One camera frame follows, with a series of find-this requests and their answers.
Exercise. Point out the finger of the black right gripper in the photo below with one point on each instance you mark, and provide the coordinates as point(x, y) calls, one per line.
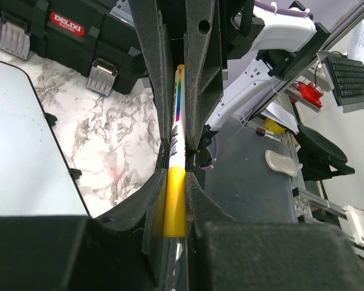
point(154, 42)
point(203, 66)

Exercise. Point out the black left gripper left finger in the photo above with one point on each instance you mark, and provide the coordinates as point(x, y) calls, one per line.
point(119, 250)

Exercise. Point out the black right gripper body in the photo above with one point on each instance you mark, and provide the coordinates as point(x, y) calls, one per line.
point(237, 26)

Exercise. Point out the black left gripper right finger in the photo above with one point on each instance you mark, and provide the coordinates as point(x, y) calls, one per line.
point(224, 254)

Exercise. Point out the yellow marker cap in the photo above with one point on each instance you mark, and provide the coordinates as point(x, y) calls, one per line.
point(168, 207)

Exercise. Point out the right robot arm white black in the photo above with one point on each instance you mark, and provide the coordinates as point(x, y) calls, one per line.
point(286, 41)

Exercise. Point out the black toolbox clear lids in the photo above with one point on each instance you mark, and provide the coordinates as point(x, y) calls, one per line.
point(95, 38)

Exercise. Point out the red plastic part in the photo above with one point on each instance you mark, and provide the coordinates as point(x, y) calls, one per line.
point(310, 94)

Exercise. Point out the black keyboard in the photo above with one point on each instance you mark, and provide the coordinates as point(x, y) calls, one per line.
point(345, 77)

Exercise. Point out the white tablet whiteboard black frame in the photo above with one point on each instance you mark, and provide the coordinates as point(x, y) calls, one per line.
point(34, 176)

